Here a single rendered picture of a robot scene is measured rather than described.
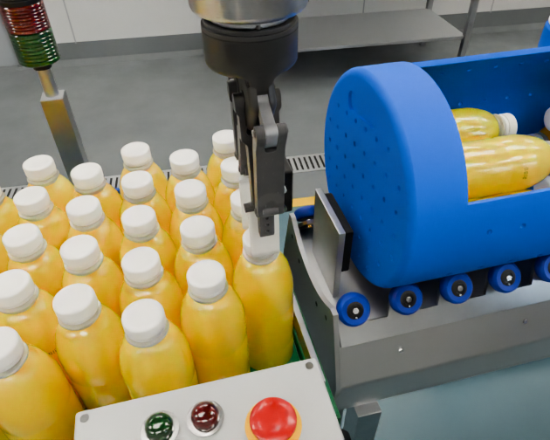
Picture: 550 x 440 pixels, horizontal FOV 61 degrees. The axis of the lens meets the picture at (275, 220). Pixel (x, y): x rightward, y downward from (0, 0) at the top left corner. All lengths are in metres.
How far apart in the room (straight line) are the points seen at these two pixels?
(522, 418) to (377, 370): 1.11
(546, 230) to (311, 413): 0.36
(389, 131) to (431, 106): 0.05
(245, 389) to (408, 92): 0.34
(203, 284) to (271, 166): 0.15
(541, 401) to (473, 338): 1.10
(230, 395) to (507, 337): 0.50
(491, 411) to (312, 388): 1.38
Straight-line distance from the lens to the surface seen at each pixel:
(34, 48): 0.85
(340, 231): 0.60
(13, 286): 0.53
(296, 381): 0.41
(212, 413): 0.39
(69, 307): 0.49
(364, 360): 0.70
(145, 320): 0.45
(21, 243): 0.58
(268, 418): 0.38
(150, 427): 0.39
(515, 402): 1.81
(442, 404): 1.72
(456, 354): 0.77
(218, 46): 0.37
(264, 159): 0.38
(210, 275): 0.48
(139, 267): 0.50
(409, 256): 0.53
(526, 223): 0.60
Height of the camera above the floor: 1.46
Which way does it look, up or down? 41 degrees down
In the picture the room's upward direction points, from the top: 1 degrees counter-clockwise
